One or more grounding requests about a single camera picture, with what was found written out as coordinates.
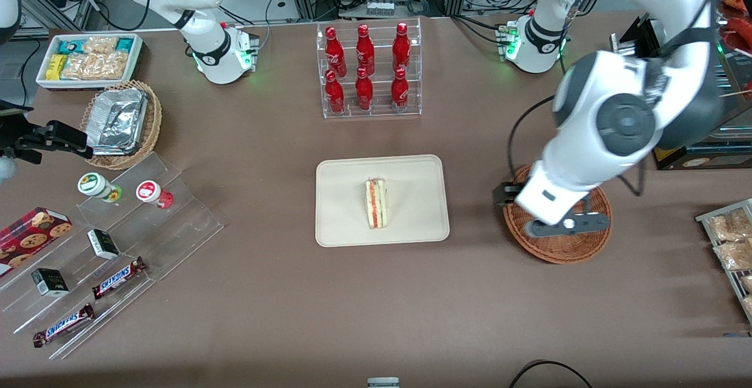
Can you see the clear bag of snacks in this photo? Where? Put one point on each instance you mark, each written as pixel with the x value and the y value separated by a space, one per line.
pixel 734 254
pixel 727 227
pixel 747 283
pixel 748 304

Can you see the beige rectangular tray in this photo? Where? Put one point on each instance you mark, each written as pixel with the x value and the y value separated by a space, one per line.
pixel 341 200

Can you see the clear acrylic stepped display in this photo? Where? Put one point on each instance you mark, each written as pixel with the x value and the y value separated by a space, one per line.
pixel 176 229

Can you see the round brown wicker basket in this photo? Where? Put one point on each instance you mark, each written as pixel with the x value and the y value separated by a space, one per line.
pixel 564 250

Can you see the clear acrylic bottle rack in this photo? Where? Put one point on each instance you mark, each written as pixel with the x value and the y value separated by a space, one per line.
pixel 379 111

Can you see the white rectangular snack bin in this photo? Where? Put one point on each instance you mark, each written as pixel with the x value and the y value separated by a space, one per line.
pixel 47 81

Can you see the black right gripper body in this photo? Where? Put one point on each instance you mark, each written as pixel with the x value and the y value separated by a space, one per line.
pixel 22 141

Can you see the small grey device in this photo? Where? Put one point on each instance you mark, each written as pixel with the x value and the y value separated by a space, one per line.
pixel 383 383

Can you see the black food warmer case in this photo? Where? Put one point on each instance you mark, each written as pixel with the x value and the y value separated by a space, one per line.
pixel 705 159

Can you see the small black box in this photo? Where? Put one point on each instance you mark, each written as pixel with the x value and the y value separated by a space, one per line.
pixel 103 244
pixel 50 282

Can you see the Snickers chocolate bar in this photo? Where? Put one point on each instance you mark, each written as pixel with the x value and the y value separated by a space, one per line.
pixel 117 278
pixel 63 324

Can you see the white power strip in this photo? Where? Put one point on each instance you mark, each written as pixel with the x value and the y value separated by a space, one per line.
pixel 380 7

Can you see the red plaid cookie box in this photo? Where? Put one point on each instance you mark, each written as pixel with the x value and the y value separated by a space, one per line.
pixel 29 235

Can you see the clear bag of crackers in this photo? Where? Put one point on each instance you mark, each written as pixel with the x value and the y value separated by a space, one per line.
pixel 100 44
pixel 97 66

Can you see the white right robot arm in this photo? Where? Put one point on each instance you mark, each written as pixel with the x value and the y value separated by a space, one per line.
pixel 205 35

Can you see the yellow snack packet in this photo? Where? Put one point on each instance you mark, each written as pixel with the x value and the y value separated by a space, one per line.
pixel 55 66

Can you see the red label snack cup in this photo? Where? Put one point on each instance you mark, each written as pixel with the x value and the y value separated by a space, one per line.
pixel 151 193

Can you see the triangular sandwich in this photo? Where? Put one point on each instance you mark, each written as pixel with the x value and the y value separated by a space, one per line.
pixel 376 203

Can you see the large steel food pan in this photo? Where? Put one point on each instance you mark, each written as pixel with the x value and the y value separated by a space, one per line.
pixel 741 111

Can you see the oval tan wicker basket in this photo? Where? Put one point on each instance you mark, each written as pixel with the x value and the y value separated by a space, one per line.
pixel 151 129

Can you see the teal snack packet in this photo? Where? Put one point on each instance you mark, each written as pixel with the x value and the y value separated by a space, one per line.
pixel 125 43
pixel 69 47

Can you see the aluminium foil container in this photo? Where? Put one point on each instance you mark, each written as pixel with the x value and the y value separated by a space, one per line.
pixel 117 120

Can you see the red cola bottle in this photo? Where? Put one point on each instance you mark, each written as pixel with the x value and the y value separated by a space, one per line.
pixel 365 52
pixel 399 91
pixel 401 50
pixel 364 93
pixel 335 95
pixel 334 53

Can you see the green label snack cup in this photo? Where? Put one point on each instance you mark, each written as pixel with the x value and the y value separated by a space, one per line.
pixel 97 186

